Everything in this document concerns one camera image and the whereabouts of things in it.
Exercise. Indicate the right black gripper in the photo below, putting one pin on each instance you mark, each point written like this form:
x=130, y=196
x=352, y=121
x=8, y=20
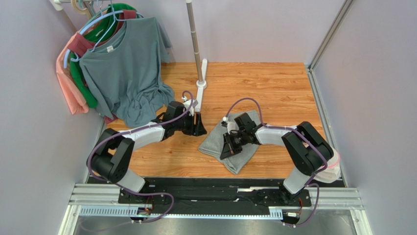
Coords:
x=230, y=143

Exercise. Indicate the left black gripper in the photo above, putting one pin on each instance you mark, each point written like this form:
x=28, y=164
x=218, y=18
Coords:
x=196, y=129

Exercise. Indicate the grey cloth napkin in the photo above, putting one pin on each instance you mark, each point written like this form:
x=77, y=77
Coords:
x=213, y=146

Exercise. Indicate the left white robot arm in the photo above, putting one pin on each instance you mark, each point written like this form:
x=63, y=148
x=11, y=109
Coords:
x=110, y=158

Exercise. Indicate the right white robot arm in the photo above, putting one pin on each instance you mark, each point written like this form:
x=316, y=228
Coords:
x=309, y=151

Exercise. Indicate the white clothes rack stand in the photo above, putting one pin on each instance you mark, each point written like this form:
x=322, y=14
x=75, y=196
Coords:
x=201, y=64

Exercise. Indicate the grey-blue t-shirt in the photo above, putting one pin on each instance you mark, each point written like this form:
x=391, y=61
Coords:
x=124, y=74

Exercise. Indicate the white mesh laundry basket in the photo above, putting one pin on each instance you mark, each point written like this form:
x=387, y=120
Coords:
x=332, y=172

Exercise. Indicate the pink t-shirt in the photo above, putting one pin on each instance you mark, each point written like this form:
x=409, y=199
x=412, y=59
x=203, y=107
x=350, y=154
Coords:
x=74, y=99

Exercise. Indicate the green t-shirt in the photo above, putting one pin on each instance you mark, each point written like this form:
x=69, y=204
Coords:
x=76, y=72

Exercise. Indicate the light blue hanger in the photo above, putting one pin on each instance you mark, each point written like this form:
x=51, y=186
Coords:
x=94, y=26

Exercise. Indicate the maroon t-shirt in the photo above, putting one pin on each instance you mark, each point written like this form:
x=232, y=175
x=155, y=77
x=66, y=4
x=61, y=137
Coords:
x=98, y=36

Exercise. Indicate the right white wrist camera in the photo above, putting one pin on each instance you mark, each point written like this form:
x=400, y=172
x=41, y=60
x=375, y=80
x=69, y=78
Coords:
x=229, y=124

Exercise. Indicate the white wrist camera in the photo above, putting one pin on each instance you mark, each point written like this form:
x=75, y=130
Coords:
x=190, y=105
x=229, y=124

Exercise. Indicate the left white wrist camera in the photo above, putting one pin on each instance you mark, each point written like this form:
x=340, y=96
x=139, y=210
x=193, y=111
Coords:
x=190, y=105

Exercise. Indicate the aluminium frame post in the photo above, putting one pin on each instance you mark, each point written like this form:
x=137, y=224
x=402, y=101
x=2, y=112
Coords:
x=345, y=8

